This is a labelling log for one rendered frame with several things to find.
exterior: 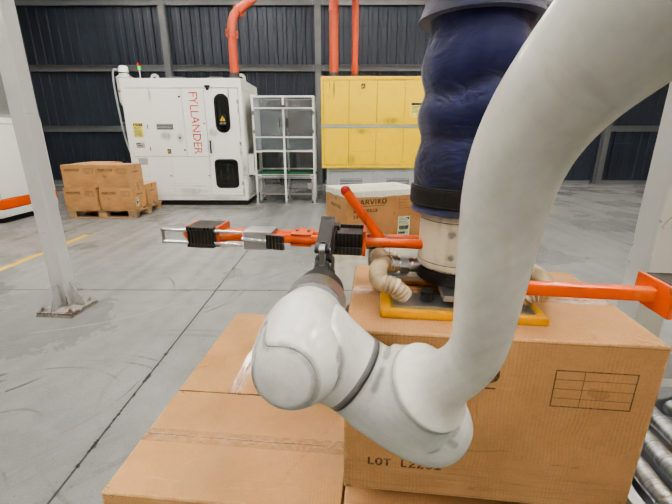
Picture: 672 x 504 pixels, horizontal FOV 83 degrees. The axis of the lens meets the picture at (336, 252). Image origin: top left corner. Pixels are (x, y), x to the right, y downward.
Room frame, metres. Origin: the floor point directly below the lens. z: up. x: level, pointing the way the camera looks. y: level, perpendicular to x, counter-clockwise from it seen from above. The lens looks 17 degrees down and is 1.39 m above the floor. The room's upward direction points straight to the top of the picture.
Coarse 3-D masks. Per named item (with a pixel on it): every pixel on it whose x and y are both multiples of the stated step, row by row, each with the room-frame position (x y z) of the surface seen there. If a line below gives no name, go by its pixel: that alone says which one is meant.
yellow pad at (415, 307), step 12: (384, 300) 0.77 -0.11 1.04; (408, 300) 0.76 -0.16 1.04; (420, 300) 0.76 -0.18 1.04; (432, 300) 0.76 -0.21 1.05; (384, 312) 0.73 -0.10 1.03; (396, 312) 0.72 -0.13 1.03; (408, 312) 0.72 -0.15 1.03; (420, 312) 0.72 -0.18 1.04; (432, 312) 0.72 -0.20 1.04; (444, 312) 0.72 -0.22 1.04; (528, 312) 0.71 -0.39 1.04; (540, 312) 0.72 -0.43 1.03; (528, 324) 0.70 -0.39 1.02; (540, 324) 0.69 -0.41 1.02
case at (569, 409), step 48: (432, 288) 0.89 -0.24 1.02; (384, 336) 0.67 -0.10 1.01; (432, 336) 0.66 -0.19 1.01; (528, 336) 0.65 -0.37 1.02; (576, 336) 0.65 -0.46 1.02; (624, 336) 0.65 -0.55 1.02; (528, 384) 0.64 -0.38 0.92; (576, 384) 0.63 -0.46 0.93; (624, 384) 0.62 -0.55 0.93; (480, 432) 0.65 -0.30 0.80; (528, 432) 0.64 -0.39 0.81; (576, 432) 0.63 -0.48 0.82; (624, 432) 0.62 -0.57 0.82; (384, 480) 0.67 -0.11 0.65; (432, 480) 0.66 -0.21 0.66; (480, 480) 0.65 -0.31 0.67; (528, 480) 0.63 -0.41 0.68; (576, 480) 0.62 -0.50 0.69; (624, 480) 0.62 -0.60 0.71
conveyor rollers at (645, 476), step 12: (660, 420) 0.97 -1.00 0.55; (648, 432) 0.92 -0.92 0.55; (660, 432) 0.95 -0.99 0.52; (648, 444) 0.88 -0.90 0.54; (660, 444) 0.87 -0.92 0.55; (660, 456) 0.84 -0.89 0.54; (636, 468) 0.80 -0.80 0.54; (648, 468) 0.79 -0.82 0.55; (660, 468) 0.83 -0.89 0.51; (636, 480) 0.79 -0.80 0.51; (648, 480) 0.76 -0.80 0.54; (660, 480) 0.76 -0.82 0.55; (648, 492) 0.74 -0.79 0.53; (660, 492) 0.72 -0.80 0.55
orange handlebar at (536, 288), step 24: (240, 240) 0.88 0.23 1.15; (288, 240) 0.86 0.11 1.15; (312, 240) 0.86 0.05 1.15; (384, 240) 0.84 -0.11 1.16; (408, 240) 0.84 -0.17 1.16; (528, 288) 0.58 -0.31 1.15; (552, 288) 0.57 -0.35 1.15; (576, 288) 0.57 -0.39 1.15; (600, 288) 0.57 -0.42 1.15; (624, 288) 0.56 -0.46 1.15; (648, 288) 0.56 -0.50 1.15
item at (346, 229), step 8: (344, 224) 0.92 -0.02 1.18; (352, 224) 0.92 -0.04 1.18; (344, 232) 0.87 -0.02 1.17; (352, 232) 0.87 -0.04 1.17; (360, 232) 0.88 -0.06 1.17; (336, 240) 0.83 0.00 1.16; (344, 240) 0.83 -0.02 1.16; (352, 240) 0.83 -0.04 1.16; (360, 240) 0.83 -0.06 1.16; (336, 248) 0.83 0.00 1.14; (344, 248) 0.83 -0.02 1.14; (352, 248) 0.83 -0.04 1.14; (360, 248) 0.83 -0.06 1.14
